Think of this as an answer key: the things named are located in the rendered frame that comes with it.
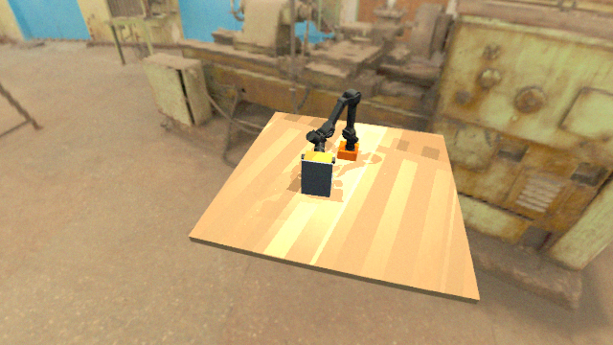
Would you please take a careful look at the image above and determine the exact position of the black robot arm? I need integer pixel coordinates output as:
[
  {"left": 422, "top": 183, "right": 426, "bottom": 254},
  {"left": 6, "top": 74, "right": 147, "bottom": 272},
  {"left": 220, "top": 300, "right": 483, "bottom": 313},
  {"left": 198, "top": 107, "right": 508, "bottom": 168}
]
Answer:
[{"left": 306, "top": 89, "right": 361, "bottom": 151}]

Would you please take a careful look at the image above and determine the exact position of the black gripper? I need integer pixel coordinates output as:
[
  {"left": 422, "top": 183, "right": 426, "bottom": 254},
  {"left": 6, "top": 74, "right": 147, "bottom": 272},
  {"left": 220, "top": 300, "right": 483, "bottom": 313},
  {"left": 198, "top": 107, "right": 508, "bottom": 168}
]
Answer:
[{"left": 301, "top": 146, "right": 335, "bottom": 164}]

